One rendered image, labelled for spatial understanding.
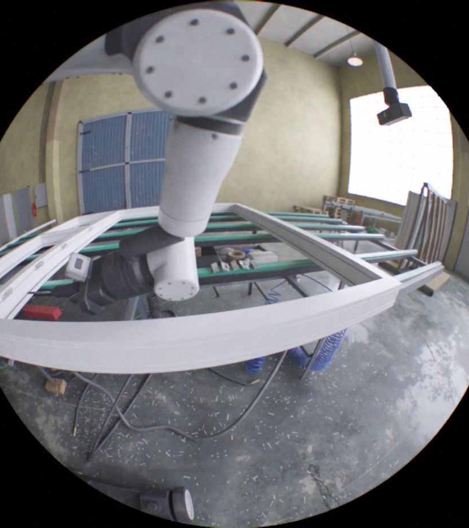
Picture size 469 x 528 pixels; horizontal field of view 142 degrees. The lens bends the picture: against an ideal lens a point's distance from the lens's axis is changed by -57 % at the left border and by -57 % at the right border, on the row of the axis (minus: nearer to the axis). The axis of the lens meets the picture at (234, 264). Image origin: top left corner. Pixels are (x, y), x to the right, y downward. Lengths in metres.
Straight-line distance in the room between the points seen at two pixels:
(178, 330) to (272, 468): 0.98
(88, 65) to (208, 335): 0.30
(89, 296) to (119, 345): 0.13
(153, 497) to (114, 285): 0.83
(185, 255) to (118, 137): 7.09
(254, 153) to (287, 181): 1.79
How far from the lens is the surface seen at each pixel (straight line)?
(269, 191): 7.54
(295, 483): 1.16
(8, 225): 10.11
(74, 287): 0.44
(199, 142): 0.17
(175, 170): 0.19
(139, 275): 0.29
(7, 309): 0.65
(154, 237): 0.26
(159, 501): 0.94
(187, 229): 0.22
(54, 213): 8.08
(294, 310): 0.30
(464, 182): 6.93
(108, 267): 0.32
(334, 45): 10.45
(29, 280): 0.72
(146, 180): 6.79
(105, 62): 0.18
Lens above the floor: 1.11
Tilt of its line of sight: 24 degrees down
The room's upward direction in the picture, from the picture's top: 2 degrees clockwise
